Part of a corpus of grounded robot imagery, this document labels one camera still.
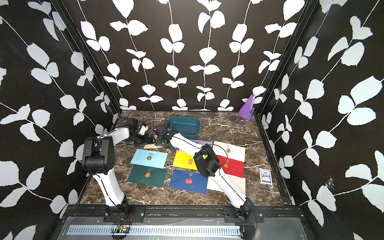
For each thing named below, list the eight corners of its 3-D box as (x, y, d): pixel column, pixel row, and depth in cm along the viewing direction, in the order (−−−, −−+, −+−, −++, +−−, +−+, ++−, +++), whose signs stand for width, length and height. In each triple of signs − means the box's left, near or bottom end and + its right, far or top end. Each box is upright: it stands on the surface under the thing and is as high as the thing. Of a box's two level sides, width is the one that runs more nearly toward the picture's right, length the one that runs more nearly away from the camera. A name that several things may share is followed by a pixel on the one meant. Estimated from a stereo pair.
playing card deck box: (259, 182, 87) (261, 181, 85) (259, 169, 92) (260, 168, 90) (270, 184, 86) (272, 183, 84) (269, 171, 91) (271, 170, 90)
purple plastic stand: (246, 121, 117) (253, 104, 103) (238, 114, 122) (243, 97, 108) (253, 117, 121) (261, 100, 107) (245, 110, 126) (251, 93, 112)
